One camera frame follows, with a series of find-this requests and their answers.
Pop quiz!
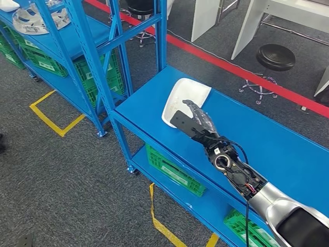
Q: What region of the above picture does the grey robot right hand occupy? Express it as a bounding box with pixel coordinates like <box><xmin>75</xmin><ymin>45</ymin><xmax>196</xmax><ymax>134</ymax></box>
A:
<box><xmin>182</xmin><ymin>99</ymin><xmax>219</xmax><ymax>135</ymax></box>

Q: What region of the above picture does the white plastic shell part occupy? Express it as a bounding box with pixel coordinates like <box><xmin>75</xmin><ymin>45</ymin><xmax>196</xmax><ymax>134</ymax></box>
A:
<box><xmin>161</xmin><ymin>77</ymin><xmax>212</xmax><ymax>129</ymax></box>
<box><xmin>0</xmin><ymin>0</ymin><xmax>20</xmax><ymax>13</ymax></box>

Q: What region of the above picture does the blue metal workbench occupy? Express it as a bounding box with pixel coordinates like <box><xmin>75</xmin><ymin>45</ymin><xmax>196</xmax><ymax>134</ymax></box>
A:
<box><xmin>110</xmin><ymin>65</ymin><xmax>329</xmax><ymax>247</ymax></box>

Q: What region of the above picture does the blue metal shelf rack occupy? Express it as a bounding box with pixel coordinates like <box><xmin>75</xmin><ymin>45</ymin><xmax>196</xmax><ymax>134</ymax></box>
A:
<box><xmin>0</xmin><ymin>0</ymin><xmax>168</xmax><ymax>138</ymax></box>

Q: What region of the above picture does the round silver metal part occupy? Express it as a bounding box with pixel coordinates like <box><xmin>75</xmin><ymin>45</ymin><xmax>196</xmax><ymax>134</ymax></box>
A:
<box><xmin>12</xmin><ymin>3</ymin><xmax>72</xmax><ymax>36</ymax></box>

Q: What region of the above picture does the white desk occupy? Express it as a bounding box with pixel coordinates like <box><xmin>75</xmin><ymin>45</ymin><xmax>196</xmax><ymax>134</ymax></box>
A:
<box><xmin>191</xmin><ymin>0</ymin><xmax>241</xmax><ymax>43</ymax></box>
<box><xmin>230</xmin><ymin>0</ymin><xmax>329</xmax><ymax>98</ymax></box>

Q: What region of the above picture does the black round stool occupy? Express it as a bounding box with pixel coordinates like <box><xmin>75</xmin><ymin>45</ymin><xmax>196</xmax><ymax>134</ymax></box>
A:
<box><xmin>238</xmin><ymin>43</ymin><xmax>297</xmax><ymax>105</ymax></box>
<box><xmin>107</xmin><ymin>0</ymin><xmax>156</xmax><ymax>49</ymax></box>

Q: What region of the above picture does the yellow floor tape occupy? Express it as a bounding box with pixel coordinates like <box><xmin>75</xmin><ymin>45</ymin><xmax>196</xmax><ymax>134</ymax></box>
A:
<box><xmin>149</xmin><ymin>183</ymin><xmax>220</xmax><ymax>247</ymax></box>
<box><xmin>29</xmin><ymin>90</ymin><xmax>86</xmax><ymax>138</ymax></box>

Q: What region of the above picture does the person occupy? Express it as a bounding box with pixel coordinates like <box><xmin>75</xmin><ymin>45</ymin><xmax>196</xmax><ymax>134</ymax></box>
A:
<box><xmin>167</xmin><ymin>0</ymin><xmax>176</xmax><ymax>20</ymax></box>

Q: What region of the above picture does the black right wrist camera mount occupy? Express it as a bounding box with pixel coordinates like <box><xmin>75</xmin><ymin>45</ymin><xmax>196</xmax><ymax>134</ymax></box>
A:
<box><xmin>170</xmin><ymin>110</ymin><xmax>206</xmax><ymax>140</ymax></box>

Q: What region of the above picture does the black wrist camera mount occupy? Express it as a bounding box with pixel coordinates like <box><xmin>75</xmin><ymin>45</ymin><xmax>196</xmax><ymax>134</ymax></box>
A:
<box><xmin>16</xmin><ymin>233</ymin><xmax>35</xmax><ymax>247</ymax></box>
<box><xmin>170</xmin><ymin>110</ymin><xmax>206</xmax><ymax>140</ymax></box>

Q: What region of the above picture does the black hanging arm cable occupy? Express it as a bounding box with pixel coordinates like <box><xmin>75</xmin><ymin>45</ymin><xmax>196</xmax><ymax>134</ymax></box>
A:
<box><xmin>244</xmin><ymin>201</ymin><xmax>251</xmax><ymax>247</ymax></box>

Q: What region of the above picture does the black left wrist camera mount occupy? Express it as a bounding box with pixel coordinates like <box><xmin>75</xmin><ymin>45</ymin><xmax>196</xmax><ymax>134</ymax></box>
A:
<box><xmin>16</xmin><ymin>233</ymin><xmax>35</xmax><ymax>247</ymax></box>

